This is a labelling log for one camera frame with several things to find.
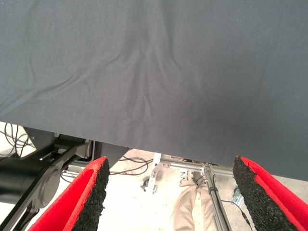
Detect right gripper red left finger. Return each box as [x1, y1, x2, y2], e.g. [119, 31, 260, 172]
[28, 155, 111, 231]

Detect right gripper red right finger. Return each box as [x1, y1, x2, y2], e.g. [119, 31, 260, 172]
[232, 155, 308, 231]

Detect person leg beige trousers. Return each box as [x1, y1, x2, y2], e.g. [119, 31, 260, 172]
[171, 177, 217, 231]

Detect dark grey table cloth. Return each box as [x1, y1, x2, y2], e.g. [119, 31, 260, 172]
[0, 0, 308, 182]

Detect thin black cable with plug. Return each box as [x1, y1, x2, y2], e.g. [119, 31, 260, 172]
[220, 198, 255, 231]

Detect aluminium profile frame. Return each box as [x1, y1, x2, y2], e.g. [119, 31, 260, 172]
[160, 154, 235, 231]

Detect black looped floor cable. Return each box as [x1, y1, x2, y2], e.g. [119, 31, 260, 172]
[109, 155, 154, 176]

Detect white metal bracket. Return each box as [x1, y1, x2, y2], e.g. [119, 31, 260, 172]
[146, 152, 162, 195]

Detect thin black floor cable bundle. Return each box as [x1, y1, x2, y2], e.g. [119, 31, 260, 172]
[0, 123, 31, 158]

